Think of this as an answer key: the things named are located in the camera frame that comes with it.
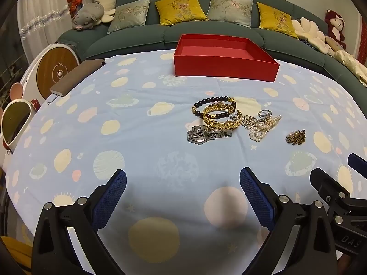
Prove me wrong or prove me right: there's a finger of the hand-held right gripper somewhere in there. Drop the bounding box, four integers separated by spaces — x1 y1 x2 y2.
310 168 367 216
348 153 367 179

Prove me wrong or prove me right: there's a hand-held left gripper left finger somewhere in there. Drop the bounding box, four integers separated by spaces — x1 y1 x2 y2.
31 169 128 275

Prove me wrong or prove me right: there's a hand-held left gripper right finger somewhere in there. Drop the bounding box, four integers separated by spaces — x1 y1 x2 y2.
239 167 339 275

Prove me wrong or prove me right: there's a gold wristwatch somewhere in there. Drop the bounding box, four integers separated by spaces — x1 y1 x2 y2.
285 130 306 146

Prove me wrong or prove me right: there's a pearl necklace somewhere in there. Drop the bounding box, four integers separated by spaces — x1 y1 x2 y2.
248 115 282 141

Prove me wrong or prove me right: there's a gold leaf bracelet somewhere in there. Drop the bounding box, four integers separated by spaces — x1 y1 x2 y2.
202 103 243 131

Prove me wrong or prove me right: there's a silver wristwatch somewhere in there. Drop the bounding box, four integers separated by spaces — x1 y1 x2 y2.
187 124 233 144

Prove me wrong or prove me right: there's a dark bead bracelet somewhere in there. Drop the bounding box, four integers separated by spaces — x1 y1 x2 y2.
192 97 237 120

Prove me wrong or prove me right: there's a red cardboard box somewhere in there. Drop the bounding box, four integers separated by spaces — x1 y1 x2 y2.
173 34 280 83

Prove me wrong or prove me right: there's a blue planet print tablecloth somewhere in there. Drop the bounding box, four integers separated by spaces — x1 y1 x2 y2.
6 50 367 275

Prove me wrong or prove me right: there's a cream quilted cushion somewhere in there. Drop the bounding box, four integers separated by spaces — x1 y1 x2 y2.
334 50 367 88

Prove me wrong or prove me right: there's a beige plush toy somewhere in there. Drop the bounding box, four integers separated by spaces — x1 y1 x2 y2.
325 36 346 56

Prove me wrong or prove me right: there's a white toy with dark visor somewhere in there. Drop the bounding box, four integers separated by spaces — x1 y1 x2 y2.
0 99 34 153

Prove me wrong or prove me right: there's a brown notebook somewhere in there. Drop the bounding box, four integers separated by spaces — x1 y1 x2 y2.
49 59 106 97

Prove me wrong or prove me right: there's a blue patterned cloth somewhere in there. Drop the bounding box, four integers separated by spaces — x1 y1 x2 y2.
301 38 320 50

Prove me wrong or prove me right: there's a white exercise machine wooden disc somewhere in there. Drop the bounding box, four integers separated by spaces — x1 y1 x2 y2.
20 43 79 104

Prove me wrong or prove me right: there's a red monkey plush toy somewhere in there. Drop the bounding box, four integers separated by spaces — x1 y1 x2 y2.
325 9 347 49

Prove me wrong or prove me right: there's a white flower cushion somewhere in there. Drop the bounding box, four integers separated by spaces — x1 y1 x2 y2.
292 17 327 55

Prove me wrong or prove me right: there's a yellow embroidered cushion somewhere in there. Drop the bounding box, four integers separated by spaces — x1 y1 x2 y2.
256 2 299 39
155 0 208 26

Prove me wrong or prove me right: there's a teal curved sofa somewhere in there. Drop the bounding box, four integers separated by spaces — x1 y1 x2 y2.
59 0 367 88

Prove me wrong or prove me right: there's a grey embroidered cushion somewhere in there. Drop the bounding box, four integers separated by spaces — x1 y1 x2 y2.
206 0 254 28
107 0 152 35

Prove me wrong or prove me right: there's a grey pig plush toy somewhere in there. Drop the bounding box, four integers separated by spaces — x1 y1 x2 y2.
71 2 104 30

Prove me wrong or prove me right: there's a white sheer curtain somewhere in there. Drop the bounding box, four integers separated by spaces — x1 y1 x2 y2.
17 0 86 63

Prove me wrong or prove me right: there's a red curtain ornament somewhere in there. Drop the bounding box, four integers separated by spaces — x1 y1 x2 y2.
67 0 83 13

